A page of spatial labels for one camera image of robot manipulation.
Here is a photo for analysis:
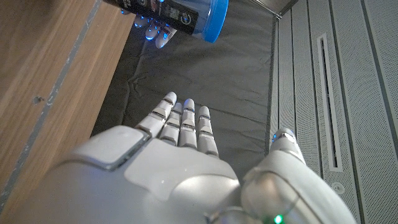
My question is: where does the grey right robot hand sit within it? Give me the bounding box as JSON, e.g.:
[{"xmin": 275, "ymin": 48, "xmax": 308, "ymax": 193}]
[{"xmin": 9, "ymin": 91, "xmax": 358, "ymax": 224}]

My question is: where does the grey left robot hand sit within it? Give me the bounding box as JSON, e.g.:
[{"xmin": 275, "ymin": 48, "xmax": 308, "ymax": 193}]
[{"xmin": 119, "ymin": 8, "xmax": 178, "ymax": 49}]

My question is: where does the clear bottle with black label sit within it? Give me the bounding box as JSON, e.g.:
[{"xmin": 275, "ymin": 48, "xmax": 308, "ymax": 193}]
[{"xmin": 102, "ymin": 0, "xmax": 218, "ymax": 40}]

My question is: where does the blue bottle cap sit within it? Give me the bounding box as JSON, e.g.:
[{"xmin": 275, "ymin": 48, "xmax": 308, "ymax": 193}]
[{"xmin": 201, "ymin": 0, "xmax": 229, "ymax": 44}]

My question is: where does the silver backdrop crossbar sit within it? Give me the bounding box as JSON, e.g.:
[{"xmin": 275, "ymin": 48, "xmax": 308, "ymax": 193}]
[{"xmin": 248, "ymin": 0, "xmax": 299, "ymax": 19}]

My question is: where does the grey tape outline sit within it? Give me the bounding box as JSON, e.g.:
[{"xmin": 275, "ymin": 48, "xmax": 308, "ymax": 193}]
[{"xmin": 0, "ymin": 0, "xmax": 103, "ymax": 206}]

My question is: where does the linear ceiling air vent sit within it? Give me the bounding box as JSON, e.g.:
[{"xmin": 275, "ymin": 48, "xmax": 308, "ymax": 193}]
[{"xmin": 317, "ymin": 32, "xmax": 343, "ymax": 172}]

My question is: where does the round ceiling fixture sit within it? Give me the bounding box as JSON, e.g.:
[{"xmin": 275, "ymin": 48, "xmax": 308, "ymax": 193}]
[{"xmin": 330, "ymin": 182, "xmax": 346, "ymax": 196}]

